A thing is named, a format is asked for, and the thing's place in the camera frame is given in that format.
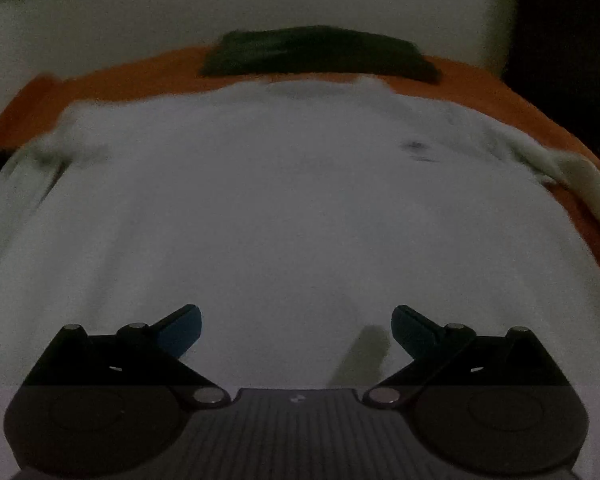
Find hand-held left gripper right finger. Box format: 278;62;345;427
362;304;573;408

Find orange blanket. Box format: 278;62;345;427
0;46;600;306

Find dark green pillow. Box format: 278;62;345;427
200;25;441;83

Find dark wooden wardrobe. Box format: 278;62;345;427
500;0;600;161

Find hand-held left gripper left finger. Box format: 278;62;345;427
22;304;232;408

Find white shirt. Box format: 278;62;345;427
0;76;600;480

